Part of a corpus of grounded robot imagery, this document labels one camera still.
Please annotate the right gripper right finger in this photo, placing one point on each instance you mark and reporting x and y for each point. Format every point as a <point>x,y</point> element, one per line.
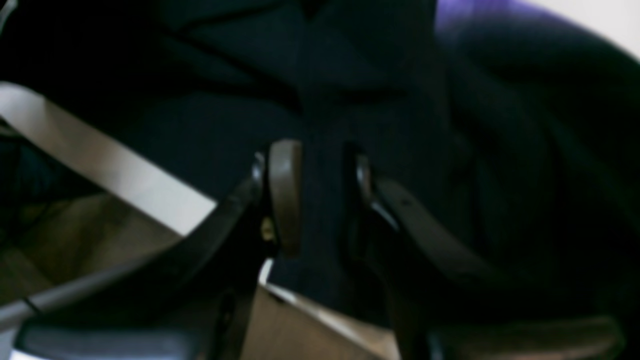
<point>446,302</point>

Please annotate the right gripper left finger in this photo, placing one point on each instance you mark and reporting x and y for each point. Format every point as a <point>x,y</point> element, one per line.
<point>180,305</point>

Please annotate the black T-shirt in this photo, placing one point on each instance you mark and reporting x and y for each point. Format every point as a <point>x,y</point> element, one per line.
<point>518,130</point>

